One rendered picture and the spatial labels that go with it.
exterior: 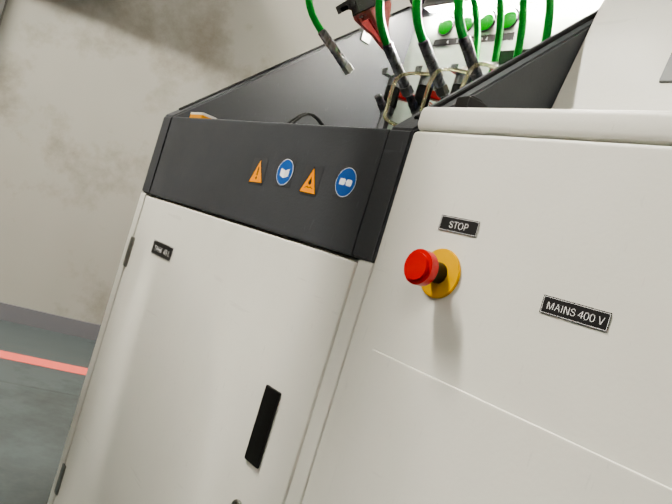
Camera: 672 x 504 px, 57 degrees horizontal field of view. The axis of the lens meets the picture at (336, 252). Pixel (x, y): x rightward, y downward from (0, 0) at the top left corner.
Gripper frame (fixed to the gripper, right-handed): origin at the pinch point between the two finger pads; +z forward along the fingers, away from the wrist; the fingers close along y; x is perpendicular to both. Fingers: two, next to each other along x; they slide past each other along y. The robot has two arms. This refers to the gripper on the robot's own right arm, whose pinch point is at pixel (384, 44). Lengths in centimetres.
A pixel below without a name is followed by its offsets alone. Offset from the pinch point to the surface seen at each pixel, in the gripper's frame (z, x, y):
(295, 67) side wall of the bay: -2.6, 30.0, -5.0
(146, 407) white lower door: 39, 2, -65
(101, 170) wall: 5, 228, -38
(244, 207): 14.0, -9.9, -38.5
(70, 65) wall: -46, 230, -28
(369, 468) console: 38, -47, -47
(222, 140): 4.2, 2.4, -34.2
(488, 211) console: 18, -52, -27
